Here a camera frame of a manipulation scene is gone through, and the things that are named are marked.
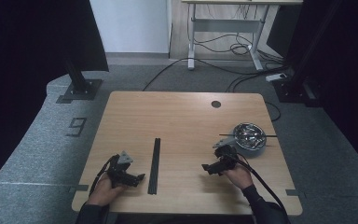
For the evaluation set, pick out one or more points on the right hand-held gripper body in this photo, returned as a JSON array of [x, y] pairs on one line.
[[227, 155]]

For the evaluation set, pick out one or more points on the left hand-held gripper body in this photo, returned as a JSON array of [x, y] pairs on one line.
[[119, 169]]

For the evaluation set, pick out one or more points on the shiny metal bowl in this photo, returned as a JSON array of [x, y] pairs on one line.
[[248, 143]]

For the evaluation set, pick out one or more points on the person's right hand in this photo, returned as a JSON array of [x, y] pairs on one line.
[[239, 177]]

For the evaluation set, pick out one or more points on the person's left hand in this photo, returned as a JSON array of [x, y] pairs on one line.
[[102, 193]]

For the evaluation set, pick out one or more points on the black chopstick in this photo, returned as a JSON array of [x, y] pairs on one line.
[[158, 166], [153, 166]]

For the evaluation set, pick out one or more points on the dark tape strip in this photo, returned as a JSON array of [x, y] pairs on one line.
[[295, 192], [79, 188]]

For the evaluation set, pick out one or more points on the black metal stand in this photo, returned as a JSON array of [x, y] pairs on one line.
[[80, 88], [292, 91]]

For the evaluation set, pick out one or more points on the white power strip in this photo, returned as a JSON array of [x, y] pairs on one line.
[[276, 77]]

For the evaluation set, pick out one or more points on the black curtain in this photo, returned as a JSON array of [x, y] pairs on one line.
[[354, 62], [28, 46]]

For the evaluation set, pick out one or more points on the black ribbed rail strip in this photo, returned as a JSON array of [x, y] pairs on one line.
[[155, 166]]

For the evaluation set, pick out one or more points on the white desk frame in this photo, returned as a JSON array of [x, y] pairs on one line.
[[223, 25]]

